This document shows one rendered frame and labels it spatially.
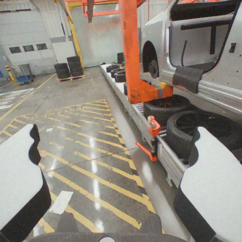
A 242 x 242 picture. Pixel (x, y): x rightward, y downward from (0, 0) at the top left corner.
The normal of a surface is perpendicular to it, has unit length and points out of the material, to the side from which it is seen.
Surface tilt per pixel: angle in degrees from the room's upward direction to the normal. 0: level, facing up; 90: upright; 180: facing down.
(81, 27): 90
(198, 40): 87
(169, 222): 0
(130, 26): 90
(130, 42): 90
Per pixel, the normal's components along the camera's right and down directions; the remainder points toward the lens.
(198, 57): 0.09, -0.18
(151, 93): 0.22, 0.47
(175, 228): -0.11, -0.86
